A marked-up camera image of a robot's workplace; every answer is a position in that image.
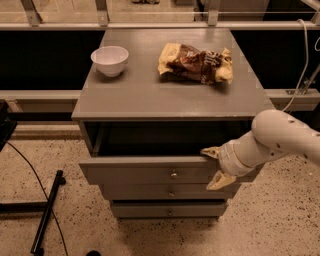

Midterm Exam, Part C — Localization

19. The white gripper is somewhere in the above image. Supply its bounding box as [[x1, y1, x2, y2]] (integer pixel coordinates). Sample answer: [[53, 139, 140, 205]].
[[200, 140, 254, 191]]

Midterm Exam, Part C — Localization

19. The grey top drawer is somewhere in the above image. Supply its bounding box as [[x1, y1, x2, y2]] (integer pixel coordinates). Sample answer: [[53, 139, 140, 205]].
[[79, 156, 219, 185]]

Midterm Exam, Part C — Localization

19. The grey drawer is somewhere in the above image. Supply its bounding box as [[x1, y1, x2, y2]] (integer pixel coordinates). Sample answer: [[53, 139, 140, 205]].
[[111, 201, 226, 218], [99, 184, 240, 200], [79, 156, 219, 185]]

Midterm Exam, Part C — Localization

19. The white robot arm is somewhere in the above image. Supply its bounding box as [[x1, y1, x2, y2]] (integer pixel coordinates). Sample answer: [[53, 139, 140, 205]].
[[201, 109, 320, 191]]

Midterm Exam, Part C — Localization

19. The grey wooden drawer cabinet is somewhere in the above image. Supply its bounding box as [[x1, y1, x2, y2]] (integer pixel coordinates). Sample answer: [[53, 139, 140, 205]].
[[72, 28, 272, 206]]

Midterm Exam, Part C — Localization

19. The grey bottom drawer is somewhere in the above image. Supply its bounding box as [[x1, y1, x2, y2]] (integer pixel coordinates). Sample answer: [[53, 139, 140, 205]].
[[111, 201, 226, 218]]

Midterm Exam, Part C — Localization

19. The grey middle drawer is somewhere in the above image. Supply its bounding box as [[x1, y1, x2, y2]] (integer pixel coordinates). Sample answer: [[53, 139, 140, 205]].
[[99, 184, 240, 200]]

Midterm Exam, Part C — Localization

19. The yellow brown snack bag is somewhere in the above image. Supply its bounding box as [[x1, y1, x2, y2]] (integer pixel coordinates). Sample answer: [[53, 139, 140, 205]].
[[158, 43, 233, 85]]

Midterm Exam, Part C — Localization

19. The white ceramic bowl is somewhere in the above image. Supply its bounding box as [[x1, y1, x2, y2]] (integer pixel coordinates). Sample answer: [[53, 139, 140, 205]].
[[91, 46, 129, 77]]

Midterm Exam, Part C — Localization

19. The black stand base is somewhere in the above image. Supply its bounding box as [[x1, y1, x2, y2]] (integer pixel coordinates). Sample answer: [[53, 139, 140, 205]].
[[0, 170, 66, 256]]

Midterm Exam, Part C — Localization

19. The black equipment box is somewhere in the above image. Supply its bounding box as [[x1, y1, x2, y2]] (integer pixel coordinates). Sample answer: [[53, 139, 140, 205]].
[[0, 102, 17, 152]]

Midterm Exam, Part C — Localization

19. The metal railing frame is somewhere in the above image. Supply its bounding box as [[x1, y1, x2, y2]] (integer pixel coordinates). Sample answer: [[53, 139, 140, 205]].
[[0, 0, 320, 113]]

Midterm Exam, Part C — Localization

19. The white hanging cable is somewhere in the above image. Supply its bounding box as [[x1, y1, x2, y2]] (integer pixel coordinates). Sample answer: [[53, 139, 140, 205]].
[[281, 18, 311, 113]]

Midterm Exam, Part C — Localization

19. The black floor cable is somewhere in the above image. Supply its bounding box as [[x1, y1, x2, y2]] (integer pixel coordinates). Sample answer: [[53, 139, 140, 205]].
[[6, 141, 69, 256]]

